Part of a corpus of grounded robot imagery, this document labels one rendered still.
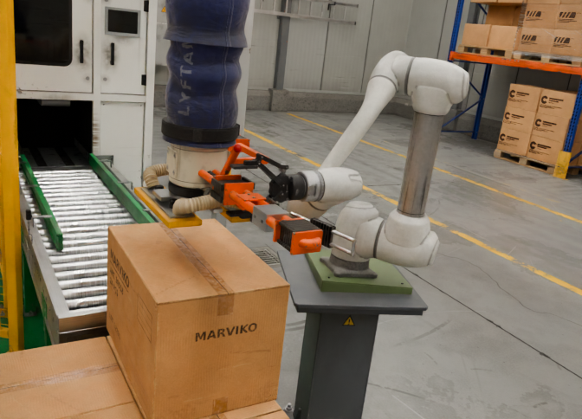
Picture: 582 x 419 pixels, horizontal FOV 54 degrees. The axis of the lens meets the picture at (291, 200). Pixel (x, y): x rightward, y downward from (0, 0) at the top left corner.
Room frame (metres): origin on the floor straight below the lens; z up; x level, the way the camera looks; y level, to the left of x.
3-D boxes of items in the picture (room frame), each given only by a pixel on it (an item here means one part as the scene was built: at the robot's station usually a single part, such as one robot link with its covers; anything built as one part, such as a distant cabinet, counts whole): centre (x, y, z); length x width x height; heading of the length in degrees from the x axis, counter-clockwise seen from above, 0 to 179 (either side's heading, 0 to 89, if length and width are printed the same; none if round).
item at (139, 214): (3.40, 1.05, 0.60); 1.60 x 0.10 x 0.09; 32
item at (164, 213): (1.62, 0.37, 1.13); 0.34 x 0.10 x 0.05; 32
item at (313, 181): (1.58, -0.04, 1.24); 0.09 x 0.06 x 0.09; 33
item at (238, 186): (1.46, 0.16, 1.24); 0.10 x 0.08 x 0.06; 122
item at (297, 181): (1.54, 0.02, 1.24); 0.09 x 0.07 x 0.08; 123
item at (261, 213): (1.28, 0.04, 1.23); 0.07 x 0.07 x 0.04; 32
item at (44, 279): (2.78, 1.37, 0.50); 2.31 x 0.05 x 0.19; 32
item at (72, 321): (1.96, 0.48, 0.58); 0.70 x 0.03 x 0.06; 122
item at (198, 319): (1.69, 0.30, 0.74); 0.60 x 0.40 x 0.40; 31
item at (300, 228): (1.16, -0.02, 1.24); 0.08 x 0.07 x 0.05; 32
